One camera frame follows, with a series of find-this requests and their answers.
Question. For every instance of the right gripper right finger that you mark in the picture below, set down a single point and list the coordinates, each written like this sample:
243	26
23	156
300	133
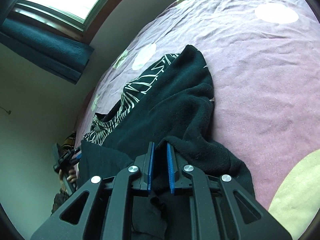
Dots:
220	208

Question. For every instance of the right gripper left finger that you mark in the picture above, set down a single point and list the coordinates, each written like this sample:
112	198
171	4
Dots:
102	208

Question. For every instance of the black printed sweatshirt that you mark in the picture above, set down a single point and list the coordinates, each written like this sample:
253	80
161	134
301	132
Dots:
170	104

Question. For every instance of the person's left hand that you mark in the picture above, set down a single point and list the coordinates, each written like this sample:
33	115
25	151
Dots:
71	177

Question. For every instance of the yellow black striped pillow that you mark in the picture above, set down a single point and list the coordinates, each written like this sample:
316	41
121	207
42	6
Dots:
69	143

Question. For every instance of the dark knitted left sleeve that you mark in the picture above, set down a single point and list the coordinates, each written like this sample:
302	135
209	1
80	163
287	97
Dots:
59	199

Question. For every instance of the teal curtain left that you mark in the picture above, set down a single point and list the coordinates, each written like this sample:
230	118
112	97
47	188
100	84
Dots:
58	55

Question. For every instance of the pink dotted bed sheet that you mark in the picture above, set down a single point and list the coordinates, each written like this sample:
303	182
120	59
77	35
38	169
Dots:
263	56

